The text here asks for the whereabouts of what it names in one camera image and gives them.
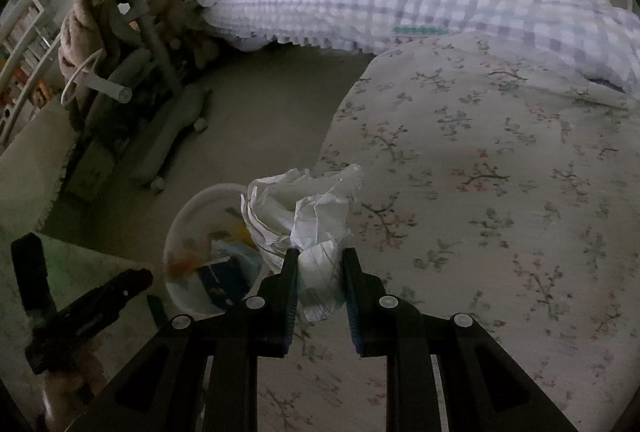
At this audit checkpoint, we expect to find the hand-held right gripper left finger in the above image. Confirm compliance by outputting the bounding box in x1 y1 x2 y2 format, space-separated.
70 248 301 432

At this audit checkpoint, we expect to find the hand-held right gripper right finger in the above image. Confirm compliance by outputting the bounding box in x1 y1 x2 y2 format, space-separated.
340 247 576 432

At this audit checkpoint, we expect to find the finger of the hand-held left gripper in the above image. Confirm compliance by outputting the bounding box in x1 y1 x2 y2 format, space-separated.
30 268 155 375

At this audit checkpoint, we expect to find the white paper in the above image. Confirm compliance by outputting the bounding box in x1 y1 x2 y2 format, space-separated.
241 163 363 323

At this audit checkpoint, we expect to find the white round waste bin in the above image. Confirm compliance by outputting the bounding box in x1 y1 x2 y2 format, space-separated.
162 183 266 318

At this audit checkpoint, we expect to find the person's left hand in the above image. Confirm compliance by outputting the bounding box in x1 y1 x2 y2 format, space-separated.
42 342 106 428

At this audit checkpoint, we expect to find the orange wrapper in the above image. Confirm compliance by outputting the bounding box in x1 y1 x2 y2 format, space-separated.
167 249 202 279

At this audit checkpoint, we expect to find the beige fringed rug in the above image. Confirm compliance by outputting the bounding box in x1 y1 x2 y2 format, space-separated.
0 102 81 233

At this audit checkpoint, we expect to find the floral bed sheet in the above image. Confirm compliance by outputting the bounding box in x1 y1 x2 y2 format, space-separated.
200 32 640 432

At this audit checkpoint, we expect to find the white bookshelf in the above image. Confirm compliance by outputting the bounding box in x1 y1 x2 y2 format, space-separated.
0 0 61 148

